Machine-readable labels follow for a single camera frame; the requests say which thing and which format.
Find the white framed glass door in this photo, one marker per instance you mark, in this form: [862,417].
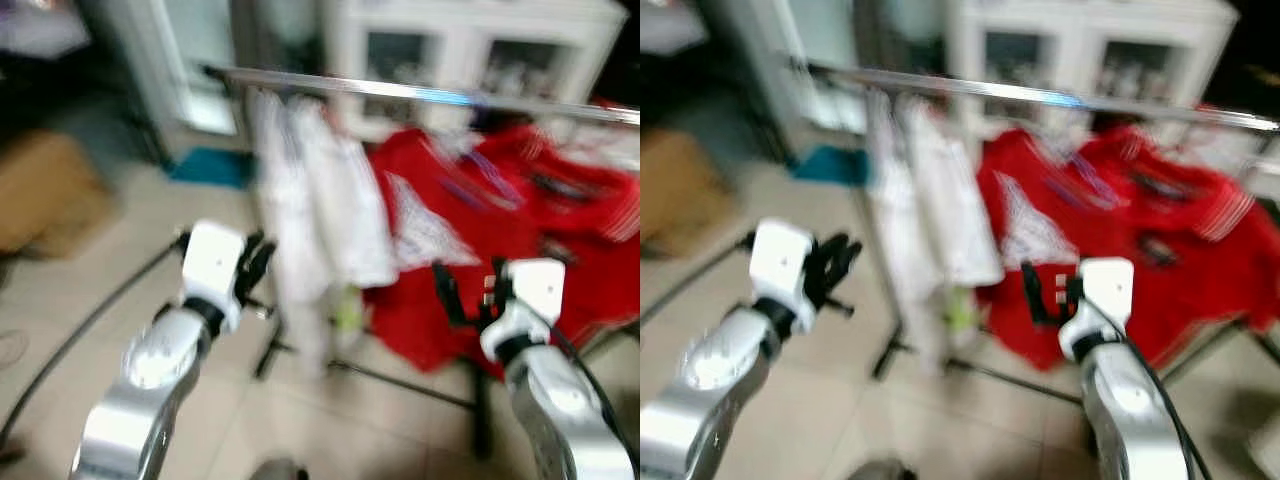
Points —
[200,60]
[820,50]

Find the teal floor mat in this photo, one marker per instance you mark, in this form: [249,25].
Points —
[825,165]
[210,168]

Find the red t-shirt white triangle print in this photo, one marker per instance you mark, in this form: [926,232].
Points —
[1000,320]
[430,310]

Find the grey robot foot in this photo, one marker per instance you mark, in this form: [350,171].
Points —
[278,470]
[882,470]

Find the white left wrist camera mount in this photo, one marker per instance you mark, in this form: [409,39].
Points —
[782,262]
[212,262]

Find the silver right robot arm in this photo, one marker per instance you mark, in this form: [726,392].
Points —
[560,410]
[1140,420]

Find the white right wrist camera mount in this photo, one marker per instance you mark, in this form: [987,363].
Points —
[538,285]
[1108,285]

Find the white garment green blue print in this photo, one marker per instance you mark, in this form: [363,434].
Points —
[895,230]
[285,230]

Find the metal clothes rack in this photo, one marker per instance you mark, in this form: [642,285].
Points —
[420,93]
[1050,97]

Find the brown cardboard box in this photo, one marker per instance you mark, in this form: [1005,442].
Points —
[685,190]
[45,190]

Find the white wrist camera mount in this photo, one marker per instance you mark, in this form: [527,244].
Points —
[538,285]
[782,262]
[212,262]
[1108,285]

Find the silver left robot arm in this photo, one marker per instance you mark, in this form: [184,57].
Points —
[150,370]
[720,370]

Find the red polo shirt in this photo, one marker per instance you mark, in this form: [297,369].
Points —
[1200,290]
[590,260]

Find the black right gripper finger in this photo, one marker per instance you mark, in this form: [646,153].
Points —
[1074,286]
[1035,295]
[450,295]
[500,280]

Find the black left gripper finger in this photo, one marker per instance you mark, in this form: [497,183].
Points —
[266,255]
[820,252]
[245,250]
[848,255]

